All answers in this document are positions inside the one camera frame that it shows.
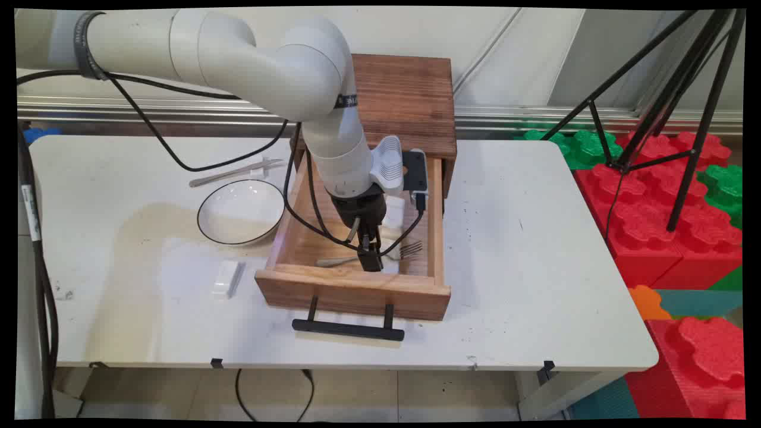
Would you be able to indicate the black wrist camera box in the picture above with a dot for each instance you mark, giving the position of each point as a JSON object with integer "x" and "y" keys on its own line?
{"x": 416, "y": 172}

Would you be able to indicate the dark wooden cabinet box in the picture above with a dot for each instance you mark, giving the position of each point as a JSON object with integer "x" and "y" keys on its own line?
{"x": 410, "y": 101}

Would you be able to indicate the teal foam mat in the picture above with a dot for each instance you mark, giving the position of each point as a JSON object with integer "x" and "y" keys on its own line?
{"x": 701, "y": 303}

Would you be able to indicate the green foam block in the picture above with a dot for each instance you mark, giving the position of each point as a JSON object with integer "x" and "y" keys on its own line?
{"x": 725, "y": 190}
{"x": 585, "y": 147}

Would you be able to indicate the small black table clip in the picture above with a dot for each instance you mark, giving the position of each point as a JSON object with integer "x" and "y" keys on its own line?
{"x": 217, "y": 363}

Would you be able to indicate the light wooden drawer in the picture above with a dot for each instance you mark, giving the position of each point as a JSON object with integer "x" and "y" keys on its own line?
{"x": 351, "y": 288}

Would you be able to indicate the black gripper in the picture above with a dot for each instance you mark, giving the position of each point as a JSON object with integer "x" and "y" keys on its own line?
{"x": 359, "y": 208}

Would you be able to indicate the silver table knife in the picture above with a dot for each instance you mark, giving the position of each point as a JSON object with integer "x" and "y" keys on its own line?
{"x": 226, "y": 174}

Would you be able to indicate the orange foam piece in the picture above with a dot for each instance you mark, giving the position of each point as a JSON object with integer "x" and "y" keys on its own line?
{"x": 647, "y": 303}

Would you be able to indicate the white table leg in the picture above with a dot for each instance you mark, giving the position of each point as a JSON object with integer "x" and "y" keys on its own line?
{"x": 559, "y": 398}

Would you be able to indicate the white cutlery rest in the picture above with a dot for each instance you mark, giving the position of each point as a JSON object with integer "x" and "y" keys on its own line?
{"x": 395, "y": 214}
{"x": 390, "y": 266}
{"x": 257, "y": 171}
{"x": 227, "y": 279}

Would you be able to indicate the white ribbed camera mount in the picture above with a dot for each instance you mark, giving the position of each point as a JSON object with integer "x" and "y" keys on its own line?
{"x": 389, "y": 163}

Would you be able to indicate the silver metal wall rail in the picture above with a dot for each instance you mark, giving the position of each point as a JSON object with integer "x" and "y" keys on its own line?
{"x": 535, "y": 117}

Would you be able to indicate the large red foam block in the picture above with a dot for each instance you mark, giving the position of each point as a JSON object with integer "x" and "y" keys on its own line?
{"x": 648, "y": 232}

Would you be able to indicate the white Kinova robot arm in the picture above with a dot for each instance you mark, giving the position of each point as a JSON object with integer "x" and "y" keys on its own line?
{"x": 267, "y": 65}

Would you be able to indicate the black camera tripod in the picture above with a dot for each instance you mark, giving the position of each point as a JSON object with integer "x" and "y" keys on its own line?
{"x": 707, "y": 119}

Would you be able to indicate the black table edge clamp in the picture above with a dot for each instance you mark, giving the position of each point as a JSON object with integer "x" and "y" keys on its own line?
{"x": 546, "y": 370}

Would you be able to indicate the blue foam piece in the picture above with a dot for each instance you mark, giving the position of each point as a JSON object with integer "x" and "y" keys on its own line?
{"x": 38, "y": 134}

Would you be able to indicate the silver metal fork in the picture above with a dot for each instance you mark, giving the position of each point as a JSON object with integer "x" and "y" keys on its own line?
{"x": 334, "y": 261}

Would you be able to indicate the white bowl black rim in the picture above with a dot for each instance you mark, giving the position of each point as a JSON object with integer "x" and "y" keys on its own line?
{"x": 241, "y": 214}

